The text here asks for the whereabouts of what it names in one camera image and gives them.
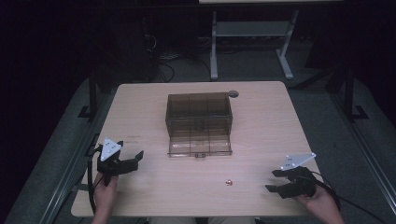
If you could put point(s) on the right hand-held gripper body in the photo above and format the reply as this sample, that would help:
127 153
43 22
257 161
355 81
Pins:
299 183

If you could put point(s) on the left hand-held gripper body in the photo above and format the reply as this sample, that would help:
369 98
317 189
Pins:
115 166

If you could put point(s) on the small orange object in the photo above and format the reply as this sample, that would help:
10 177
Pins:
229 182

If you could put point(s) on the brown transparent drawer box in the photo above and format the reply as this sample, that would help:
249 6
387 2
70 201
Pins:
199 123

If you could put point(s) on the person's right hand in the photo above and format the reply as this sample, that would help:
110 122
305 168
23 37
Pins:
320 202

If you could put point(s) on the person's left hand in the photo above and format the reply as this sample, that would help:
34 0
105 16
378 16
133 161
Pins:
105 194

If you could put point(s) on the black metal stand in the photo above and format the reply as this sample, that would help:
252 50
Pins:
349 93
92 96

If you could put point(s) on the grey table grommet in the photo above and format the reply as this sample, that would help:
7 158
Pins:
233 93

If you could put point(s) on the black table edge bracket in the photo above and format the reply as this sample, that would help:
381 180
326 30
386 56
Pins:
92 145

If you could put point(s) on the grey metal rail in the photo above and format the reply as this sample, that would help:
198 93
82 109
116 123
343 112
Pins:
77 155
367 155

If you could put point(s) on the white desk frame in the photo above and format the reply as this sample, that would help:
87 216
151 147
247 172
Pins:
252 29

